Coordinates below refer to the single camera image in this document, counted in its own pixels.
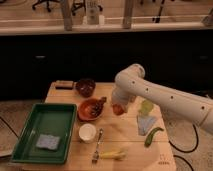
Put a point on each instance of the red apple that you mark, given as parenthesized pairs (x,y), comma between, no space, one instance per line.
(118,109)

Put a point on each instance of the black brown eraser block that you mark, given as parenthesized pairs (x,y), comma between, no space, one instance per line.
(59,84)

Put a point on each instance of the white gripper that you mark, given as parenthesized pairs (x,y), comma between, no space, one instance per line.
(121,97)

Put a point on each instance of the green plastic cup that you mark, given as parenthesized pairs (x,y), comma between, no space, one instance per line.
(146,107)

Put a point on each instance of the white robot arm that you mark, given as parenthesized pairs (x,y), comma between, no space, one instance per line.
(130,83)

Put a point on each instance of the blue sponge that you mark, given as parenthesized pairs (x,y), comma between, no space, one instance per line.
(49,142)

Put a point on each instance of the orange bowl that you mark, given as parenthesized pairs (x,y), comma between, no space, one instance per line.
(85,109)

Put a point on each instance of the office chair base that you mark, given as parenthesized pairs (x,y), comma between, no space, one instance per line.
(47,4)

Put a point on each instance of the silver fork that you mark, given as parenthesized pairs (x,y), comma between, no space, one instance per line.
(96,153)

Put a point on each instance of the green chili pepper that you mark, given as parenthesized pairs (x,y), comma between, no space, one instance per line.
(150,136)

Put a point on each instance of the dark grapes bunch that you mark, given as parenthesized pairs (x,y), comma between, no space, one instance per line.
(98,107)

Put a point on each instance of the yellow banana toy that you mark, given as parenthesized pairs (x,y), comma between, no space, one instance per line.
(118,155)

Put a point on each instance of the green plastic tray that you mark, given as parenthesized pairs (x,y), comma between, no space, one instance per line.
(45,118)

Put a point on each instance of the dark brown bowl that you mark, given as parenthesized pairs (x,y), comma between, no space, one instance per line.
(85,87)

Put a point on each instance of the blue folded cloth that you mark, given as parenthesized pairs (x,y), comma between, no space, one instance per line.
(145,124)

